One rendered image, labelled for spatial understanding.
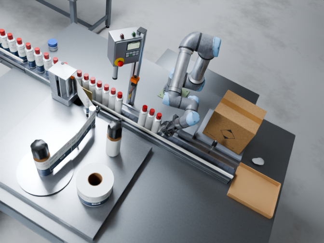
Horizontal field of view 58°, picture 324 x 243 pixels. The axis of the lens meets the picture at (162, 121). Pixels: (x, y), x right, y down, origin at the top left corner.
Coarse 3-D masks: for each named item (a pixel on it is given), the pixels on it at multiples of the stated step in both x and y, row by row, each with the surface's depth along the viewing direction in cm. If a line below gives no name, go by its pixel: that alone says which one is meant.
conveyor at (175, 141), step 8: (48, 80) 210; (128, 112) 205; (136, 120) 203; (136, 128) 199; (152, 136) 197; (168, 144) 196; (176, 144) 198; (184, 144) 199; (192, 152) 196; (200, 152) 197; (208, 160) 195; (216, 160) 196; (224, 168) 194
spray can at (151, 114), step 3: (153, 108) 185; (150, 111) 184; (153, 111) 184; (147, 114) 188; (150, 114) 186; (153, 114) 186; (147, 117) 189; (150, 117) 186; (153, 117) 187; (147, 120) 190; (150, 120) 189; (147, 123) 193; (150, 123) 192; (144, 126) 198; (147, 126) 195; (150, 126) 195; (150, 129) 199
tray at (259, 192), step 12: (240, 168) 202; (252, 168) 199; (240, 180) 196; (252, 180) 198; (264, 180) 200; (228, 192) 189; (240, 192) 191; (252, 192) 193; (264, 192) 194; (276, 192) 195; (252, 204) 187; (264, 204) 189
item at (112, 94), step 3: (111, 90) 187; (114, 90) 188; (111, 93) 189; (114, 93) 189; (111, 96) 190; (114, 96) 191; (108, 99) 195; (111, 99) 193; (114, 99) 193; (108, 102) 197; (111, 102) 195; (114, 102) 196; (108, 105) 199; (111, 105) 198; (114, 105) 199; (111, 108) 201
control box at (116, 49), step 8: (112, 32) 161; (120, 32) 162; (128, 32) 163; (112, 40) 159; (120, 40) 158; (128, 40) 160; (136, 40) 163; (112, 48) 163; (120, 48) 162; (112, 56) 167; (120, 56) 167; (136, 56) 173; (112, 64) 171
